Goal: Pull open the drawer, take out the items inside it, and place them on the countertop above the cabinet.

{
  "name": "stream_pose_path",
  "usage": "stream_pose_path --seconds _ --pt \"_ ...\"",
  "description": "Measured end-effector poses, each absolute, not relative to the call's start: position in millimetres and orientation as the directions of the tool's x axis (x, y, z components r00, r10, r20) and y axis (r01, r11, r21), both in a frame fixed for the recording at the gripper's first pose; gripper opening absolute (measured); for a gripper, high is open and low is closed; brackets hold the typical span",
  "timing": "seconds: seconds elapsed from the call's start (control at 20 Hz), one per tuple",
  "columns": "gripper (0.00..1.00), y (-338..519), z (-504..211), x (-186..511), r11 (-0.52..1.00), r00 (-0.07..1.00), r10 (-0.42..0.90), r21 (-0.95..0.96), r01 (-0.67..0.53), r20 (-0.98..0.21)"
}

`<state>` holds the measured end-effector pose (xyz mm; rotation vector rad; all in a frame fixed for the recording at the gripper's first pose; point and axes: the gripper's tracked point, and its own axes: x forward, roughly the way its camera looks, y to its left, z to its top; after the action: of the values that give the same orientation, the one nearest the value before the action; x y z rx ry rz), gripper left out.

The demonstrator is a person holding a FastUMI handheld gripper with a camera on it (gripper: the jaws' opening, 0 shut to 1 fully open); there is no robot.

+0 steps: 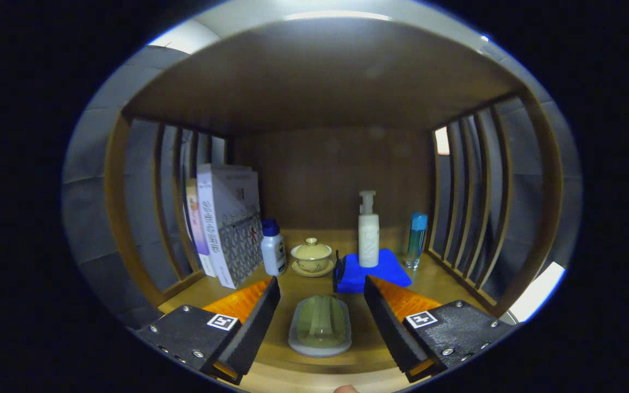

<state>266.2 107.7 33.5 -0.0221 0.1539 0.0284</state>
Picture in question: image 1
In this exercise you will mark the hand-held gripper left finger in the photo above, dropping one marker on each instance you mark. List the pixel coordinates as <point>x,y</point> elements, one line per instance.
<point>254,322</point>

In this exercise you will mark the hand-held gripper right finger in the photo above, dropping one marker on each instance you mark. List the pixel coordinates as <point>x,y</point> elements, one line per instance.
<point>388,322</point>

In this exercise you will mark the wooden countertop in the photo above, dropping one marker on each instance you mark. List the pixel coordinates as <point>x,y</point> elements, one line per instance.
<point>272,341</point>

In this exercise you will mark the brown wooden cabinet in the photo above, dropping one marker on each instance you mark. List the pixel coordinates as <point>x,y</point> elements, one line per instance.
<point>320,82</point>

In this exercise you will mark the folded blue cloth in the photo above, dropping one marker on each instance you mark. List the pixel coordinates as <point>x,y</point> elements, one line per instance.
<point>355,278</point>

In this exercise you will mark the white bottle with blue cap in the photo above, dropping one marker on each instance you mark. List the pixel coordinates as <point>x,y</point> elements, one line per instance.
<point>273,251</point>

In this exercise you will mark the white pump bottle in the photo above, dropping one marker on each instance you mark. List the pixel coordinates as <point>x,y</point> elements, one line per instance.
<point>369,240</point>

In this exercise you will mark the yellow lidded teacup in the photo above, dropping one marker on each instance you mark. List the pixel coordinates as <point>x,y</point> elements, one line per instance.
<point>312,256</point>

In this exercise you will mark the blue glass bottle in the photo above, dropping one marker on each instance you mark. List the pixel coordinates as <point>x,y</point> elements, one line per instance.
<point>417,234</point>

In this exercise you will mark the thick white book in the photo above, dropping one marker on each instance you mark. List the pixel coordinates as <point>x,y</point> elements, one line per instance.
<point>227,229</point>

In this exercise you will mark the thin purple book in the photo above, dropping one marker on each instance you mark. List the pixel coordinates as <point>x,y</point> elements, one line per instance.
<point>197,229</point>

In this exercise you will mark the ceiling light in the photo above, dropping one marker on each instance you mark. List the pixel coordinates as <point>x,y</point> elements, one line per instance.
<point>336,15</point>

